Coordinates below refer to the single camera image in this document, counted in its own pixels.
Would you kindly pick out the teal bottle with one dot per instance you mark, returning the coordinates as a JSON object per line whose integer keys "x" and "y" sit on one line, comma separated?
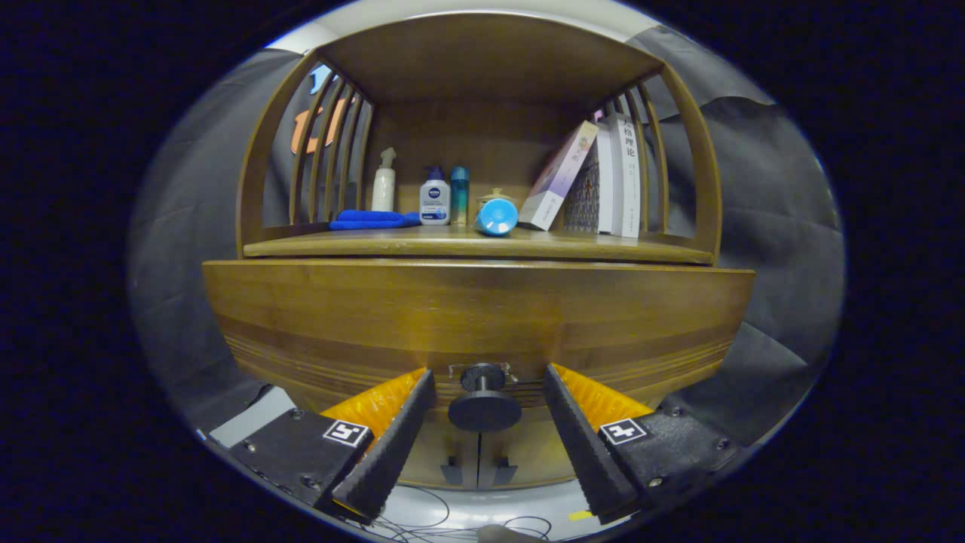
{"x": 460, "y": 196}

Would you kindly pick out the yellow tape piece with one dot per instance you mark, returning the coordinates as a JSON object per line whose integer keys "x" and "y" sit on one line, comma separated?
{"x": 580, "y": 516}

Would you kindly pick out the wooden cabinet door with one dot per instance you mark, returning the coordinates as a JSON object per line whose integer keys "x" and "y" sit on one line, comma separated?
{"x": 535, "y": 452}
{"x": 433, "y": 452}

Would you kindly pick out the white spray bottle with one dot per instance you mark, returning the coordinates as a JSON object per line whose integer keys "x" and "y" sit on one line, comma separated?
{"x": 384, "y": 188}

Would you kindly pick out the wooden cabinet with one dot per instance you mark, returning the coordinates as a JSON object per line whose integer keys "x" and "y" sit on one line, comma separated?
{"x": 482, "y": 53}

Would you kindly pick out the lidded ceramic teacup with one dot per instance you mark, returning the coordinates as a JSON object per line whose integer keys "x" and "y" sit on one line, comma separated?
{"x": 494, "y": 194}

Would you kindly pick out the white blue-capped lotion bottle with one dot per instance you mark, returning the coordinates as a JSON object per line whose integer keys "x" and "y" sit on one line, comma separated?
{"x": 435, "y": 204}

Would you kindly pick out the patterned cover book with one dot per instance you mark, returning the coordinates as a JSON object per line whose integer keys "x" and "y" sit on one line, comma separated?
{"x": 584, "y": 196}

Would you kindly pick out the blue cosmetic tube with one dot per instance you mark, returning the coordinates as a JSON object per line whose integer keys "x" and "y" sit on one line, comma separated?
{"x": 497, "y": 219}

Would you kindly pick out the wooden countertop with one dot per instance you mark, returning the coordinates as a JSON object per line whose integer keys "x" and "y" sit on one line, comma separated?
{"x": 422, "y": 240}

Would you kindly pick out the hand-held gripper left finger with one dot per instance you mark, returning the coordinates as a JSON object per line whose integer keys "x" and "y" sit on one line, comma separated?
{"x": 392, "y": 452}

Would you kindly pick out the blue folded cloth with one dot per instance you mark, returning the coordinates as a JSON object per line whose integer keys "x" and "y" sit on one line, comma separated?
{"x": 369, "y": 219}

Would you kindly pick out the purple white book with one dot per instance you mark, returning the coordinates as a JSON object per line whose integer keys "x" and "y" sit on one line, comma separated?
{"x": 558, "y": 177}

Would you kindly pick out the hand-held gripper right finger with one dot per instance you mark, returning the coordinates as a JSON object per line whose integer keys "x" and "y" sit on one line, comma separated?
{"x": 584, "y": 452}

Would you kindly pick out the black drawer knob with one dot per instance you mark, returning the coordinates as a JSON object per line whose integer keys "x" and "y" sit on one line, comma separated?
{"x": 485, "y": 411}

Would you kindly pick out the wooden drawer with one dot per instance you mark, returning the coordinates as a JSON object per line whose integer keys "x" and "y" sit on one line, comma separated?
{"x": 482, "y": 317}

